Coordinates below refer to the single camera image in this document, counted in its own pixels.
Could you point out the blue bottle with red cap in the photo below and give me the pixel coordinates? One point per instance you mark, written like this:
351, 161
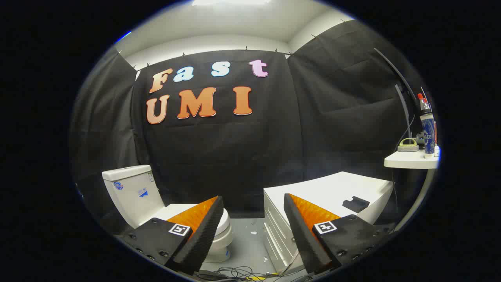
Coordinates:
428, 133

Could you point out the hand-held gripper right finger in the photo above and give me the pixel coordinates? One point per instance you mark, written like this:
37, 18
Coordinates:
301, 239

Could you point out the white toilet lid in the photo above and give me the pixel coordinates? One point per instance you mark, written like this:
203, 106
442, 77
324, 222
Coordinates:
178, 210

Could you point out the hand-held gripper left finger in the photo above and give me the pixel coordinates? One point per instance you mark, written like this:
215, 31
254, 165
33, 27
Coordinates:
207, 231

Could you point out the grey shelf pole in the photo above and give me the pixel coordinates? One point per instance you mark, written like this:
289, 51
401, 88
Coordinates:
420, 196

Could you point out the white side shelf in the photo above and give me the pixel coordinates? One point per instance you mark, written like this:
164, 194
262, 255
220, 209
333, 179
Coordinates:
407, 159

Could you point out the white drawer cabinet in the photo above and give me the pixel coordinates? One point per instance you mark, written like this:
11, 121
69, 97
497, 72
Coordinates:
325, 190

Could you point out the white toilet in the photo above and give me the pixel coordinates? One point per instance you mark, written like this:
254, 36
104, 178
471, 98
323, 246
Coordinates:
133, 196

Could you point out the black backdrop cloth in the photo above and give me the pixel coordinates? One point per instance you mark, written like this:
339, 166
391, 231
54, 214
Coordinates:
235, 156

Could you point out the ceiling light panel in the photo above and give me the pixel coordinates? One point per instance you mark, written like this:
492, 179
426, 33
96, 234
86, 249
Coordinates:
231, 2

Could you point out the small black tray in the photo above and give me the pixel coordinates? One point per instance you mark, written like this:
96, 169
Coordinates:
355, 204

